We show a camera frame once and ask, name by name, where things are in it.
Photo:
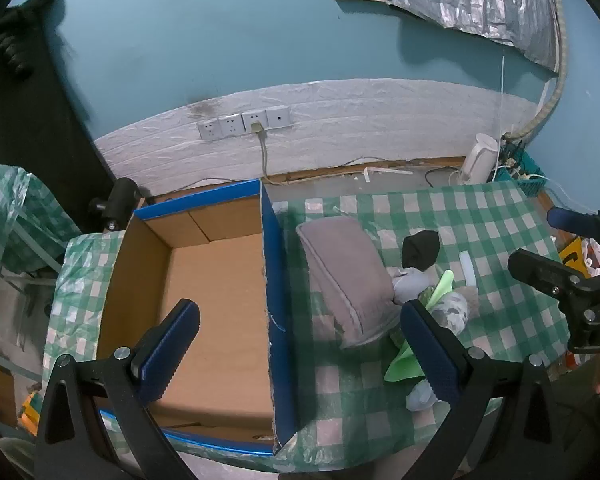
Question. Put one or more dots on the grey towel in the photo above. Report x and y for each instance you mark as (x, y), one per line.
(345, 270)

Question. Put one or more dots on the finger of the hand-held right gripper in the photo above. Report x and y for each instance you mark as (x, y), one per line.
(565, 219)
(540, 267)

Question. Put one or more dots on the wrapped insulated pipe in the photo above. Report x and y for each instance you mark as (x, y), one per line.
(560, 75)

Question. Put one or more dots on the grey patterned cloth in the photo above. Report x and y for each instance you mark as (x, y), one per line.
(452, 310)

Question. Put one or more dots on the white round-hole wall socket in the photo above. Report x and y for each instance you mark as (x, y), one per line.
(278, 116)

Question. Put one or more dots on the yellow box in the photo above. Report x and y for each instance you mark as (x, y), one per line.
(572, 257)

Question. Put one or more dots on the light green cloth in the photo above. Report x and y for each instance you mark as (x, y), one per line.
(440, 290)

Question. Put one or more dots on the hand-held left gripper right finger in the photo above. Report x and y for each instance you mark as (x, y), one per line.
(430, 355)

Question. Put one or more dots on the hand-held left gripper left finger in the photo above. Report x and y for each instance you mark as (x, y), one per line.
(170, 355)

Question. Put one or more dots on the black tripod knob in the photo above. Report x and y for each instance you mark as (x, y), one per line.
(121, 197)

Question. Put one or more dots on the black cloth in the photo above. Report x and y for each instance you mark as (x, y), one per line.
(420, 247)

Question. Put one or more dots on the white foam strip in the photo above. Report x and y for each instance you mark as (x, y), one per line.
(467, 267)

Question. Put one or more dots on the blue cardboard box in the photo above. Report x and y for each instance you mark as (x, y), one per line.
(215, 300)

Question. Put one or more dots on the black panel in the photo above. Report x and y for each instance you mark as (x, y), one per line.
(35, 125)

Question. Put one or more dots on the white electric kettle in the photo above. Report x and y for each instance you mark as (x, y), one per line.
(477, 160)

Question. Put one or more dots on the teal plastic basket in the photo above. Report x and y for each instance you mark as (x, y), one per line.
(527, 177)

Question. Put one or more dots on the green checkered tablecloth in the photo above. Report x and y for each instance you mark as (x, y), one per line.
(480, 220)

